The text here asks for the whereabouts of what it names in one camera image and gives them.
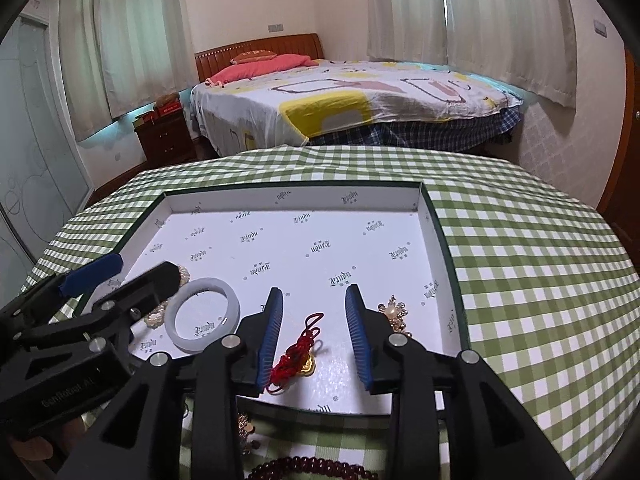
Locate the patterned bed sheet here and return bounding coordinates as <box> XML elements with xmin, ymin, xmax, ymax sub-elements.
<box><xmin>191</xmin><ymin>59</ymin><xmax>526</xmax><ymax>148</ymax></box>

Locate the gold pearl brooch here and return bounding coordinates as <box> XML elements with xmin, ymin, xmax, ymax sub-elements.
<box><xmin>376</xmin><ymin>296</ymin><xmax>413</xmax><ymax>336</ymax></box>

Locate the red knot gold pendant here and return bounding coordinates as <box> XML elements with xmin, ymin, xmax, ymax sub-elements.
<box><xmin>265</xmin><ymin>312</ymin><xmax>326</xmax><ymax>393</ymax></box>

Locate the frosted glass wardrobe door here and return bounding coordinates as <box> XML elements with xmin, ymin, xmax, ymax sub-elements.
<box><xmin>0</xmin><ymin>15</ymin><xmax>93</xmax><ymax>291</ymax></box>

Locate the dark wooden nightstand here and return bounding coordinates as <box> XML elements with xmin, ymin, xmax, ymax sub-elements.
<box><xmin>134</xmin><ymin>110</ymin><xmax>197</xmax><ymax>170</ymax></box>

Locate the green checkered tablecloth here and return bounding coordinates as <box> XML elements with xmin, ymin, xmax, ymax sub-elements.
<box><xmin>20</xmin><ymin>144</ymin><xmax>636</xmax><ymax>480</ymax></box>

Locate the pink pillow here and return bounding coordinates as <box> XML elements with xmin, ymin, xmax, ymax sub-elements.
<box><xmin>206</xmin><ymin>53</ymin><xmax>318</xmax><ymax>88</ymax></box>

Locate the white box with green rim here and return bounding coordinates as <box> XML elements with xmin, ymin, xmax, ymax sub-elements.
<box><xmin>75</xmin><ymin>182</ymin><xmax>471</xmax><ymax>418</ymax></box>

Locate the white jade bangle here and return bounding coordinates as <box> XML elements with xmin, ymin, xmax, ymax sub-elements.
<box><xmin>164</xmin><ymin>277</ymin><xmax>242</xmax><ymax>356</ymax></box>

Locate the white pearl necklace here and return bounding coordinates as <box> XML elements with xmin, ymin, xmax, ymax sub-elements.
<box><xmin>142</xmin><ymin>266</ymin><xmax>193</xmax><ymax>331</ymax></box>

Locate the wooden headboard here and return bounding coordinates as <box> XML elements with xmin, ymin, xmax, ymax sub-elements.
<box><xmin>194</xmin><ymin>33</ymin><xmax>326</xmax><ymax>83</ymax></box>

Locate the gold bead bracelet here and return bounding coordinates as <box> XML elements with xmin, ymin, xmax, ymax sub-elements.
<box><xmin>235</xmin><ymin>412</ymin><xmax>263</xmax><ymax>453</ymax></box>

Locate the person's left hand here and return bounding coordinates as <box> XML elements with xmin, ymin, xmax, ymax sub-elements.
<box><xmin>7</xmin><ymin>410</ymin><xmax>71</xmax><ymax>480</ymax></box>

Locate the red box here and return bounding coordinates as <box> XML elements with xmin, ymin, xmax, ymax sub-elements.
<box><xmin>152</xmin><ymin>102</ymin><xmax>182</xmax><ymax>123</ymax></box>

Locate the wide white curtain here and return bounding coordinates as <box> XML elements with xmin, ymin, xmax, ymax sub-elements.
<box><xmin>97</xmin><ymin>0</ymin><xmax>193</xmax><ymax>117</ymax></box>
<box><xmin>440</xmin><ymin>0</ymin><xmax>578</xmax><ymax>108</ymax></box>

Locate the dark red bead bracelet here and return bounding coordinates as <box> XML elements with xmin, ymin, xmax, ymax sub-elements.
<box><xmin>247</xmin><ymin>455</ymin><xmax>381</xmax><ymax>480</ymax></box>

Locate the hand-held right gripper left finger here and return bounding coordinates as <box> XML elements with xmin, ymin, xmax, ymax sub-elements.
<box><xmin>82</xmin><ymin>287</ymin><xmax>285</xmax><ymax>480</ymax></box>

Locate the narrow white curtain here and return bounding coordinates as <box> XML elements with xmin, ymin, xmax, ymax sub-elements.
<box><xmin>367</xmin><ymin>0</ymin><xmax>448</xmax><ymax>63</ymax></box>
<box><xmin>57</xmin><ymin>0</ymin><xmax>113</xmax><ymax>142</ymax></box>

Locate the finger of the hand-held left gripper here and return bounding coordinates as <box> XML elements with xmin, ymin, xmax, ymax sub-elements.
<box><xmin>10</xmin><ymin>261</ymin><xmax>182</xmax><ymax>361</ymax></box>
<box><xmin>0</xmin><ymin>253</ymin><xmax>124</xmax><ymax>341</ymax></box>

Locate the brown wooden door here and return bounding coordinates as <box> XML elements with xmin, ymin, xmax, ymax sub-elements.
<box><xmin>595</xmin><ymin>45</ymin><xmax>640</xmax><ymax>261</ymax></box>

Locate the blue plaid bed skirt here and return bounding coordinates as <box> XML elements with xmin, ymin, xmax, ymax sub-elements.
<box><xmin>310</xmin><ymin>107</ymin><xmax>523</xmax><ymax>153</ymax></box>

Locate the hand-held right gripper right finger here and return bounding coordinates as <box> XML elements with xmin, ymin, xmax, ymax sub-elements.
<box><xmin>344</xmin><ymin>283</ymin><xmax>576</xmax><ymax>480</ymax></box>

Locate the orange cushion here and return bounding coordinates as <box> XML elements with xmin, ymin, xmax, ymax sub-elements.
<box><xmin>231</xmin><ymin>50</ymin><xmax>277</xmax><ymax>65</ymax></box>

